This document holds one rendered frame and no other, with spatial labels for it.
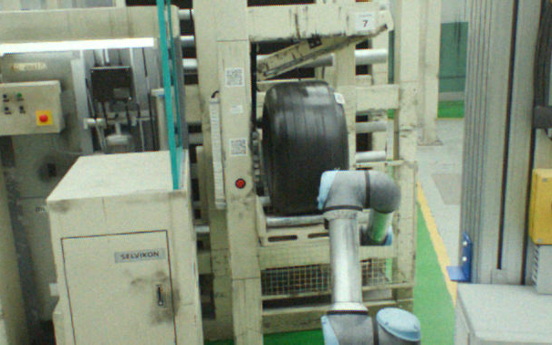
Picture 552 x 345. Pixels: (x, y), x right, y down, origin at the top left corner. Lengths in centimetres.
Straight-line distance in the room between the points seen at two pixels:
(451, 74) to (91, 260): 1025
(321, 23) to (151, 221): 135
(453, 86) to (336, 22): 901
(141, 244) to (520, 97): 114
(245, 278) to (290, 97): 84
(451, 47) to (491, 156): 1046
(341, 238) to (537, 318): 71
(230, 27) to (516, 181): 152
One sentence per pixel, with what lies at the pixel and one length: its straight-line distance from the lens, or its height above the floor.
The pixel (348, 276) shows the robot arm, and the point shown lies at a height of 104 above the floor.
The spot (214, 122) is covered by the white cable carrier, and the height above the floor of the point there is 133.
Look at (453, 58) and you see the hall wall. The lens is 1166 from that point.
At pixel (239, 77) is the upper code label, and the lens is 247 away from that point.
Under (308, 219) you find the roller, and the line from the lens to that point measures 257.
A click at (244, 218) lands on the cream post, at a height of 90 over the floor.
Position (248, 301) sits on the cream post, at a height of 51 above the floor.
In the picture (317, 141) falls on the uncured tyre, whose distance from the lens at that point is 236.
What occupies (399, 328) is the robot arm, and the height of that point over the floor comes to 94.
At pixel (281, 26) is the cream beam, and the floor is 170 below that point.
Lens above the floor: 177
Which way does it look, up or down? 15 degrees down
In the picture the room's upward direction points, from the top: 3 degrees counter-clockwise
